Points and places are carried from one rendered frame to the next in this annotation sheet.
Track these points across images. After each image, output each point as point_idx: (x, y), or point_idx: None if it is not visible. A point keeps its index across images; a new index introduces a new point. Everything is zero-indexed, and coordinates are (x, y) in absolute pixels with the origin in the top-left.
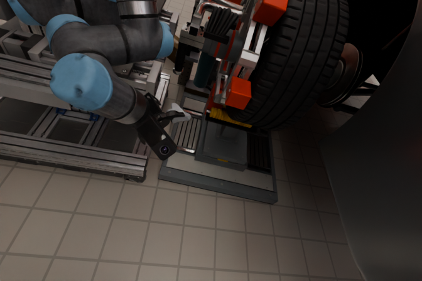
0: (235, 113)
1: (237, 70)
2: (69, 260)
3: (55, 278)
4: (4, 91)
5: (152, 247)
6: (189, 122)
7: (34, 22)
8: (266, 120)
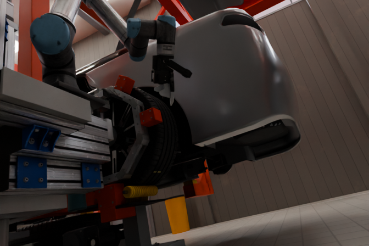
0: (154, 147)
1: (139, 108)
2: None
3: None
4: (32, 93)
5: None
6: None
7: (67, 42)
8: (169, 138)
